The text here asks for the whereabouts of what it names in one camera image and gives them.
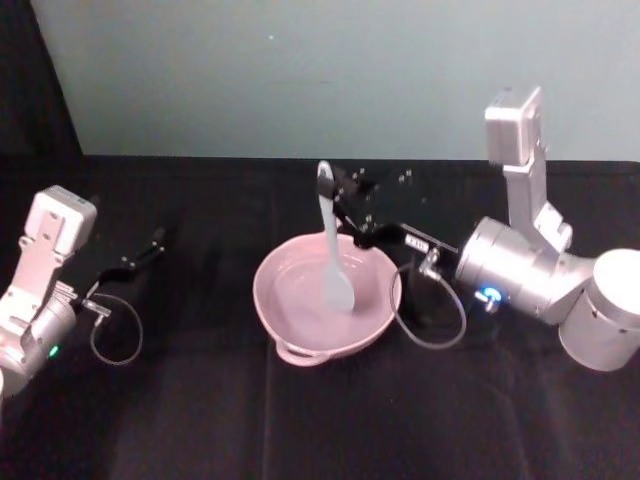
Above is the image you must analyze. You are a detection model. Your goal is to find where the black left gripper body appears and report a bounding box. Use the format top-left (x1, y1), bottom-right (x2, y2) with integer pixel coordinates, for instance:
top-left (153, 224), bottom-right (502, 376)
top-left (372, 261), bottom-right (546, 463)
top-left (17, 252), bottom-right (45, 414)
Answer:
top-left (63, 252), bottom-right (139, 314)

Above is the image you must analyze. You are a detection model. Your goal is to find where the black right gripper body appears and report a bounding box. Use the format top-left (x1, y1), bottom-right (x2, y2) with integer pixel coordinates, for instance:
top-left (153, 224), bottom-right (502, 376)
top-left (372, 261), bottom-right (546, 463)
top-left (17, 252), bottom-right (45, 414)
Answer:
top-left (373, 168), bottom-right (464, 329)

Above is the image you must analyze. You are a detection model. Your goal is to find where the grey silicone spoon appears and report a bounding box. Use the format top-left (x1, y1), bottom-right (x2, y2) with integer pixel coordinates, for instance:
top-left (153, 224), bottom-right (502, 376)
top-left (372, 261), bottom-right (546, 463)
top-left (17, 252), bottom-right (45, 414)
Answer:
top-left (316, 159), bottom-right (357, 315)

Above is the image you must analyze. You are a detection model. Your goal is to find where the black table cloth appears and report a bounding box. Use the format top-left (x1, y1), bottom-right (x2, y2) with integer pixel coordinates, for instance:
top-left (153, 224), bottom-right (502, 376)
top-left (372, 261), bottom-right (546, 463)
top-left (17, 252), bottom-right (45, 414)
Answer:
top-left (0, 152), bottom-right (640, 480)

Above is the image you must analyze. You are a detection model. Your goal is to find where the black backdrop curtain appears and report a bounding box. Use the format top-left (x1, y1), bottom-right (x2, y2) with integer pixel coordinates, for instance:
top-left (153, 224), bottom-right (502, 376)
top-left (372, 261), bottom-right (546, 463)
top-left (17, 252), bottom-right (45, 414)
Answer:
top-left (0, 0), bottom-right (84, 157)

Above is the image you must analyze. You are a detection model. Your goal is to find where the thin dark left gripper cable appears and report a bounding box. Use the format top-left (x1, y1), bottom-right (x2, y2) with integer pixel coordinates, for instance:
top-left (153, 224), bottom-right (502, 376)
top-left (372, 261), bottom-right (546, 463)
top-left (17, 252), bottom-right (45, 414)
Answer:
top-left (74, 293), bottom-right (145, 366)

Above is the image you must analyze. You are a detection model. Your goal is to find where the thin dark gripper cable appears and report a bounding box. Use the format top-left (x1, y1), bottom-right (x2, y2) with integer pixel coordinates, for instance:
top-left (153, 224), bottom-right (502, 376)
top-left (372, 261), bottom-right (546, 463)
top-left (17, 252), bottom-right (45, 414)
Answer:
top-left (74, 293), bottom-right (145, 366)
top-left (389, 248), bottom-right (469, 349)

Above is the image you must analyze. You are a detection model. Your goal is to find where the pink ceramic bowl with handle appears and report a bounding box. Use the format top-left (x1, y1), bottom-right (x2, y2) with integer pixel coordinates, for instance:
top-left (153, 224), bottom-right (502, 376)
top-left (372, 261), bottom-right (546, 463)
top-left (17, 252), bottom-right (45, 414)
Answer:
top-left (252, 233), bottom-right (404, 366)

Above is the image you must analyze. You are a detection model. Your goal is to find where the thin dark right gripper cable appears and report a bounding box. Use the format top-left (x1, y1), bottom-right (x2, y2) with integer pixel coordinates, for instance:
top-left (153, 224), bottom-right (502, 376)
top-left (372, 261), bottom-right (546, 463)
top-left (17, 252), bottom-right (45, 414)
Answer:
top-left (389, 248), bottom-right (469, 349)

